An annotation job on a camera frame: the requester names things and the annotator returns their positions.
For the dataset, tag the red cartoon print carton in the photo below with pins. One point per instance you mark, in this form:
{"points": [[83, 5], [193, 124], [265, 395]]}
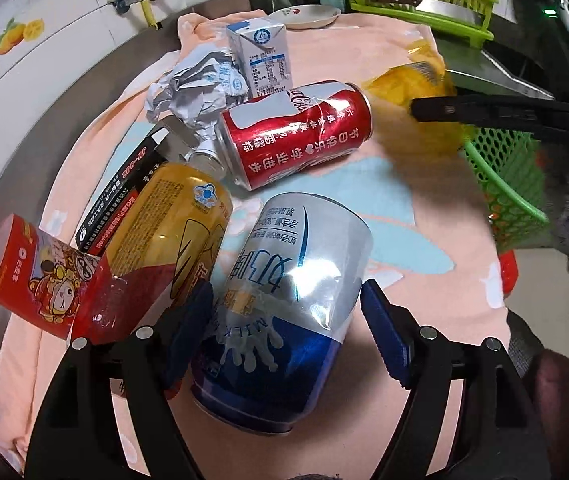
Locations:
{"points": [[29, 270]]}

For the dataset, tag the white plate with red print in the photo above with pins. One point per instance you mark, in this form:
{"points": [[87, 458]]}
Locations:
{"points": [[309, 17]]}

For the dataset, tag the peach flower print towel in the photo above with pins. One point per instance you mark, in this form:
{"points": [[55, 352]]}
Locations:
{"points": [[414, 200]]}

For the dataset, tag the yellow snack bag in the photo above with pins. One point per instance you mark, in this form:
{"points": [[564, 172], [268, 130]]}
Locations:
{"points": [[404, 80]]}

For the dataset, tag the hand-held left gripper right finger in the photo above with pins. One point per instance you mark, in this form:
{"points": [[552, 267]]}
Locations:
{"points": [[384, 330]]}

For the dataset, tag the white and blue milk carton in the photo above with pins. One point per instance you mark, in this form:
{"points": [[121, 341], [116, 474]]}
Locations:
{"points": [[264, 60]]}

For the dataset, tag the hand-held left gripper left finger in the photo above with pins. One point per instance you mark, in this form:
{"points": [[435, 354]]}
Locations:
{"points": [[189, 330]]}

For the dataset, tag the yellow and red drink can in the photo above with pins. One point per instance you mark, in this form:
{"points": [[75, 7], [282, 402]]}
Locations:
{"points": [[174, 220]]}

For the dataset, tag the silver foil wrapper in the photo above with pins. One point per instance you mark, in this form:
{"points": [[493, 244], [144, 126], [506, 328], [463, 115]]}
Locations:
{"points": [[194, 95]]}

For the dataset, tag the steel sink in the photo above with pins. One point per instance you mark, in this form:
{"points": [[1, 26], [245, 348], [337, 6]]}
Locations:
{"points": [[494, 72]]}

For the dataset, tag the red plastic object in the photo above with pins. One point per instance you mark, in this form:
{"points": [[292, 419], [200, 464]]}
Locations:
{"points": [[507, 275]]}

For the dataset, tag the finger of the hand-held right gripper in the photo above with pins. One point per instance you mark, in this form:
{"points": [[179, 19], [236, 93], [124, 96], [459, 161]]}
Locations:
{"points": [[439, 109]]}

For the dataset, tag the black box with red label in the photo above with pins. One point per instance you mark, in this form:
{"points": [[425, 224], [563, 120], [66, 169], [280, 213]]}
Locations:
{"points": [[114, 195]]}

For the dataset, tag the red cola can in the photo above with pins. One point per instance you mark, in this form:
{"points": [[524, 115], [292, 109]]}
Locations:
{"points": [[294, 135]]}

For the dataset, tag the green mesh plastic basket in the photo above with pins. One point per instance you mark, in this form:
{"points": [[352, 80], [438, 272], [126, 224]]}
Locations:
{"points": [[504, 185]]}

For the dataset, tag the blue and silver drink can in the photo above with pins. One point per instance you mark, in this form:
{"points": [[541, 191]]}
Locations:
{"points": [[289, 285]]}

